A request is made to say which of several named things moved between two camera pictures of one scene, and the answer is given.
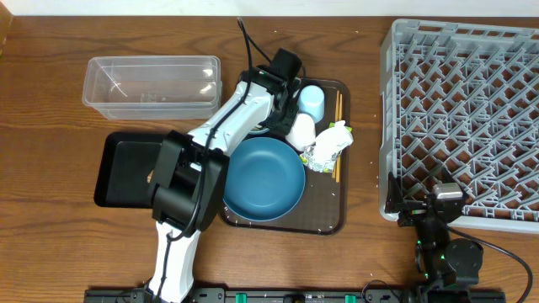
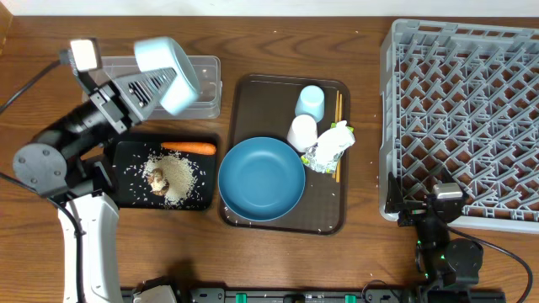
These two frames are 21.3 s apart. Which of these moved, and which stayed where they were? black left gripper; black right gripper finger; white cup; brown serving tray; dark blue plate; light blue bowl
Moved: light blue bowl; black left gripper
Stayed: brown serving tray; white cup; black right gripper finger; dark blue plate
